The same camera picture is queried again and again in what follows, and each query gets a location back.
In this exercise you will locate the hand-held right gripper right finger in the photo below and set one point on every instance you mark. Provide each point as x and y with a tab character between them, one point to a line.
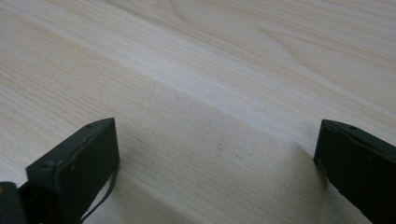
361	165

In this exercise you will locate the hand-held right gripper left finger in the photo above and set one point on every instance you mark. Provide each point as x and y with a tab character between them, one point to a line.
77	171

